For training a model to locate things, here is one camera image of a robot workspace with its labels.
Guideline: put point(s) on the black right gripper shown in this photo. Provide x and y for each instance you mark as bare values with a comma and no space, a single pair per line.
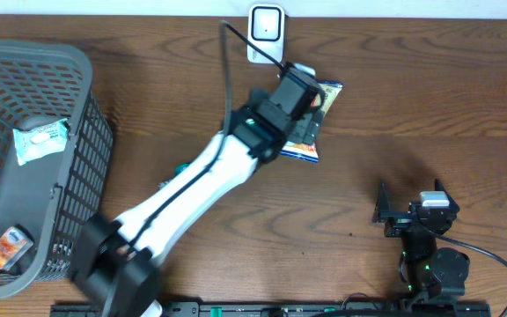
382,211

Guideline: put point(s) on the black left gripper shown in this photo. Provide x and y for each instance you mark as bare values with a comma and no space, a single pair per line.
314,124

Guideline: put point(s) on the yellow snack bag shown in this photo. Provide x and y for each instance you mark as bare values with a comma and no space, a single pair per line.
308,152

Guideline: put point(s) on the blue mouthwash bottle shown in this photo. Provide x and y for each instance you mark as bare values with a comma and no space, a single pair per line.
179,169

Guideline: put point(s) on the green wet wipes pack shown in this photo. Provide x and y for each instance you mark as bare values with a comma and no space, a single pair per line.
41,141

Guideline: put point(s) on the orange tissue pack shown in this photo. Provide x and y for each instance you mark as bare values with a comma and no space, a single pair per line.
14,243

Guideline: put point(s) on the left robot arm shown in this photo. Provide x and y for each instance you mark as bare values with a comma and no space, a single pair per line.
115,264

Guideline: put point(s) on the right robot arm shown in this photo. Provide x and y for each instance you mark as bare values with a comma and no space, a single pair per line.
432,273

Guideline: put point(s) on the white barcode scanner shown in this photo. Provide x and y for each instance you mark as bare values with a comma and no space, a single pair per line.
266,29

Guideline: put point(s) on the grey plastic shopping basket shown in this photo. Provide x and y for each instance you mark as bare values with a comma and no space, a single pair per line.
50,198

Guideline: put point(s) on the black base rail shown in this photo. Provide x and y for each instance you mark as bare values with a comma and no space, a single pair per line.
364,307

